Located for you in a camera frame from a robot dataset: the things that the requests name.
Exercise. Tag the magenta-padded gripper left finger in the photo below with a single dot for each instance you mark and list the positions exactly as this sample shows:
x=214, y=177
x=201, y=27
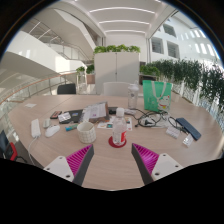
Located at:
x=78, y=160

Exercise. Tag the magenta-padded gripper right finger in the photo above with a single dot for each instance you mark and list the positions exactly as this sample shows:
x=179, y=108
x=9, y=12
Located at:
x=146, y=160

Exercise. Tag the clear water bottle red label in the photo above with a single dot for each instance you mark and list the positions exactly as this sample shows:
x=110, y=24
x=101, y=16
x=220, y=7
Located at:
x=119, y=128

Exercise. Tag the white checked mug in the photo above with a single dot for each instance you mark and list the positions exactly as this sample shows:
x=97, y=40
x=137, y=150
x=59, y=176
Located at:
x=86, y=132

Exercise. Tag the teal marker pen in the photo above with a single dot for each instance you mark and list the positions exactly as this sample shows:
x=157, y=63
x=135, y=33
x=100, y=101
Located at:
x=71, y=127

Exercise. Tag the flat round red coaster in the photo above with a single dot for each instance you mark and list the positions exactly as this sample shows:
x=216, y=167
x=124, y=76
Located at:
x=111, y=143

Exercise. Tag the white computer mouse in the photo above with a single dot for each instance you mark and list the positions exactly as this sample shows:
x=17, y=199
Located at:
x=52, y=130

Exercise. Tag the colourful sticker sheet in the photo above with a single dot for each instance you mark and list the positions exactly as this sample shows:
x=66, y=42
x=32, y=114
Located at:
x=105, y=125

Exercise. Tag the small clear white pack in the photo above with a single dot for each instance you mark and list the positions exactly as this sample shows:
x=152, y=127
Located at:
x=187, y=140

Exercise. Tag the black notebook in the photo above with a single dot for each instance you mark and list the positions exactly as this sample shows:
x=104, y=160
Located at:
x=76, y=115

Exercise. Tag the white card pack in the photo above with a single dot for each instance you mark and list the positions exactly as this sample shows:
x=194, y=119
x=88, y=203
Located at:
x=64, y=116

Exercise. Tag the small grey oval device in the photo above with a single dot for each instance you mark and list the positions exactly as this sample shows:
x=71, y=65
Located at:
x=46, y=123

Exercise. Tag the white power adapter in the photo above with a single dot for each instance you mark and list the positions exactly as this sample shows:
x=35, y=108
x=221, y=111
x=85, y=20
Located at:
x=130, y=112

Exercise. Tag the small black red box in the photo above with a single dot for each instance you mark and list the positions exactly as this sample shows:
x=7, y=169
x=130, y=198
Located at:
x=55, y=114

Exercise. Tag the open paper booklet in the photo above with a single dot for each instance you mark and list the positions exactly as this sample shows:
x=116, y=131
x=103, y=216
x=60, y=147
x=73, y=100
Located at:
x=96, y=111

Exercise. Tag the white power strip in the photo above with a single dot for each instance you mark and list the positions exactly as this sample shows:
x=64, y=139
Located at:
x=35, y=128

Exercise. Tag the black power adapter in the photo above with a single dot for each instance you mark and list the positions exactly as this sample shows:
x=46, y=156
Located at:
x=112, y=110

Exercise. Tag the green tote bag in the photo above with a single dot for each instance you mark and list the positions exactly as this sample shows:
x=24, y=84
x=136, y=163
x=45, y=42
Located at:
x=157, y=96

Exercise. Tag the clear shaker bottle white lid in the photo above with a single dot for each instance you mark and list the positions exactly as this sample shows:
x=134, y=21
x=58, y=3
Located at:
x=133, y=96

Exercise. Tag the red and dark chair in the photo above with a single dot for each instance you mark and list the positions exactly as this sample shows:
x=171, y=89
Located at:
x=8, y=150

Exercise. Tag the black chair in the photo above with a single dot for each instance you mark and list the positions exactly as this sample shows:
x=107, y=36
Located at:
x=66, y=88

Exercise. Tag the white paper sheet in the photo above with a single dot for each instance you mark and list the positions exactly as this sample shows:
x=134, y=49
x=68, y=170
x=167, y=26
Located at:
x=30, y=105

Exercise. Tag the white chair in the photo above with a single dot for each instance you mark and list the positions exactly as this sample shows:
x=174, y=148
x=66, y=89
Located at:
x=115, y=88

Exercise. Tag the brown planter with plant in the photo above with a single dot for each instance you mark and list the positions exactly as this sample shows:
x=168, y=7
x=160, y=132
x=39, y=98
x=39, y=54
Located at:
x=90, y=75

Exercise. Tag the green plant on white stand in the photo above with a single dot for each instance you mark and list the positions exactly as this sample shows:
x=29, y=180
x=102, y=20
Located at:
x=81, y=70

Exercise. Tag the white cabinet with plants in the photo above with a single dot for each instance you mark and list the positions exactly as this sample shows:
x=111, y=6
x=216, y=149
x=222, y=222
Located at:
x=116, y=71

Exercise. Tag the row of green hedge plants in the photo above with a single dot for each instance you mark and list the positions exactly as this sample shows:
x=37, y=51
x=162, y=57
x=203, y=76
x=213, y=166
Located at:
x=193, y=73

